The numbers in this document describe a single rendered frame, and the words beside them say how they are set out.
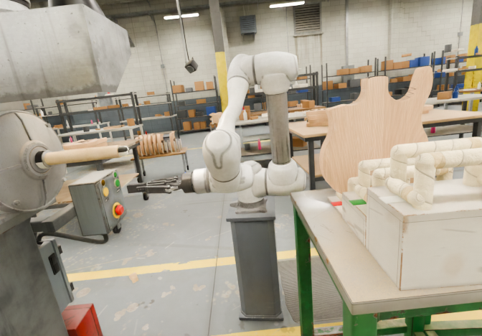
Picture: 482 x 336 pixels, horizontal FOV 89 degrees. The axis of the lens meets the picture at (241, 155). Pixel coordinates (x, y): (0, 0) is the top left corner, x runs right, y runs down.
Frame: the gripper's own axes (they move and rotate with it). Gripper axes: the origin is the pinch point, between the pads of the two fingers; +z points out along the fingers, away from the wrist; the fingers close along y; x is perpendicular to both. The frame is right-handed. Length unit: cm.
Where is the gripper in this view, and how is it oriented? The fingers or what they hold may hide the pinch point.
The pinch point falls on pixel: (138, 187)
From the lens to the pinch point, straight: 96.0
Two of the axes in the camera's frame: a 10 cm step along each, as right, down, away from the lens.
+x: -1.0, -9.7, -2.3
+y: -0.2, -2.3, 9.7
